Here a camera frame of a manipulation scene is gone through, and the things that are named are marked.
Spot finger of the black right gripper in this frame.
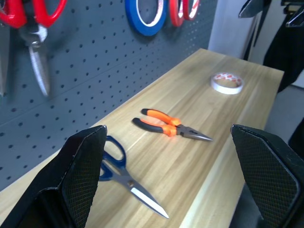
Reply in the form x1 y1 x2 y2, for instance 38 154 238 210
238 0 272 19
285 5 304 28

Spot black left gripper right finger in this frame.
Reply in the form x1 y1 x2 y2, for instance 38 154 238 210
230 123 304 228

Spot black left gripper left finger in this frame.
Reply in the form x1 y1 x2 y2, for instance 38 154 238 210
0 125 108 228

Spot blue handled scissors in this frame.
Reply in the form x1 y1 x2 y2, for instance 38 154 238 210
98 135 170 219

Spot white tape roll red print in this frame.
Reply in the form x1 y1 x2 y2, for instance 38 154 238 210
210 72 246 96

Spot orange and black needle-nose pliers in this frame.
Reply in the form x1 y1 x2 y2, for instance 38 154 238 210
132 108 214 143

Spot black background object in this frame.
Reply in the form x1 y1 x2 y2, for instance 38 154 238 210
263 22 304 94

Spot small red tape roll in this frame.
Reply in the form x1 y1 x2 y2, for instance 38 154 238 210
182 0 200 21

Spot large red tape roll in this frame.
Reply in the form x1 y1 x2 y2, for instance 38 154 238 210
169 0 185 28

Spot blue tape roll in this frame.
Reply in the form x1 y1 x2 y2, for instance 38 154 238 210
125 0 167 37

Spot grey metal pegboard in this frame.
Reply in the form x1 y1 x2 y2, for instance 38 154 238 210
0 0 218 192

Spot red handled scissors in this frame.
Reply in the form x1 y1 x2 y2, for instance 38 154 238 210
0 0 67 97

